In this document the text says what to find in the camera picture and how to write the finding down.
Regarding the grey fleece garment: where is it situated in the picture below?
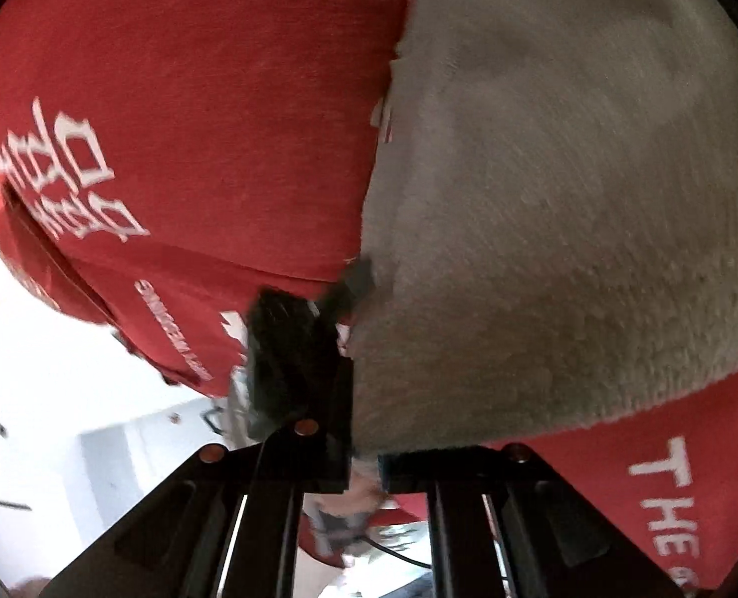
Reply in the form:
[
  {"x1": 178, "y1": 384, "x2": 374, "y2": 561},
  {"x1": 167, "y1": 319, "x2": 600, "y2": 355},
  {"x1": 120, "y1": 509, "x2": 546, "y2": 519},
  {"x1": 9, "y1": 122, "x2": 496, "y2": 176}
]
[{"x1": 349, "y1": 0, "x2": 738, "y2": 455}]

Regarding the person's left hand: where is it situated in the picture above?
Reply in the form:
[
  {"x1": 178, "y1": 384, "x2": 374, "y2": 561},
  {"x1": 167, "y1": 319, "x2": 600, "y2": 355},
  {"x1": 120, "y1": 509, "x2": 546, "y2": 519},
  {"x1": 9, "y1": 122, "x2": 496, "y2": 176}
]
[{"x1": 303, "y1": 459, "x2": 386, "y2": 556}]

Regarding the black cable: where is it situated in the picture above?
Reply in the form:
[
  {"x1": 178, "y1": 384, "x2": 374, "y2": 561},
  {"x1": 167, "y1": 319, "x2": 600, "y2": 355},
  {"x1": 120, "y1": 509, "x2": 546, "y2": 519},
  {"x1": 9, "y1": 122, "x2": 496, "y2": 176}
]
[{"x1": 362, "y1": 534, "x2": 434, "y2": 571}]

